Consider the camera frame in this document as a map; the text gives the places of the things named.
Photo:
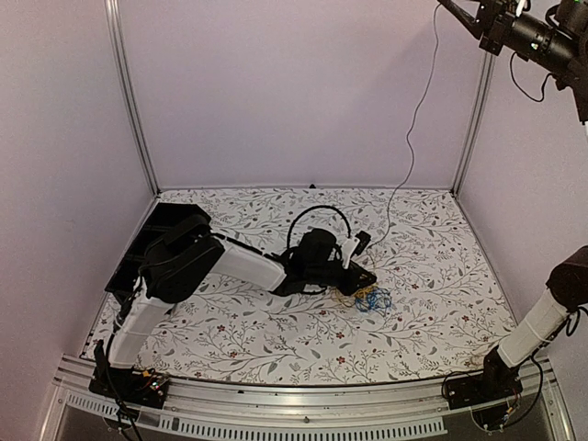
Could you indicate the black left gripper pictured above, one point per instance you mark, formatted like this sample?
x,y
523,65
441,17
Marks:
x,y
353,279

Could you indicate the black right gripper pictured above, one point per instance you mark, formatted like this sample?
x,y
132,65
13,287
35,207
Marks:
x,y
493,36

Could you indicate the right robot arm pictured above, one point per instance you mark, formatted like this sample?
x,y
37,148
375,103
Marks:
x,y
524,188

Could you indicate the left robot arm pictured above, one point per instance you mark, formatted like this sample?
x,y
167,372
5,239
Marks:
x,y
165,266

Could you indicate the floral patterned table mat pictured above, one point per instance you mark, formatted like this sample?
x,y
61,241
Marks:
x,y
441,309

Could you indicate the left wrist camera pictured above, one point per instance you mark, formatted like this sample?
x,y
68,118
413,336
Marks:
x,y
354,246

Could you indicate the right aluminium corner post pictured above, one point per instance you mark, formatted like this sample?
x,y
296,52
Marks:
x,y
474,124

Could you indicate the aluminium corner post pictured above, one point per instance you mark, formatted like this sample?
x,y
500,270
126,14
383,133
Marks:
x,y
115,30
474,124

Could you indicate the aluminium front rail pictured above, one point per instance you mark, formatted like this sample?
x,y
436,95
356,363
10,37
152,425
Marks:
x,y
205,410

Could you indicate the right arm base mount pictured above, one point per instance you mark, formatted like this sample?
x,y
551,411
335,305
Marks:
x,y
482,390

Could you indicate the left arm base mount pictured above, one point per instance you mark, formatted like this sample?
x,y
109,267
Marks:
x,y
145,388

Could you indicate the left aluminium corner post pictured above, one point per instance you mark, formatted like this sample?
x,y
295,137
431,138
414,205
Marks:
x,y
115,30

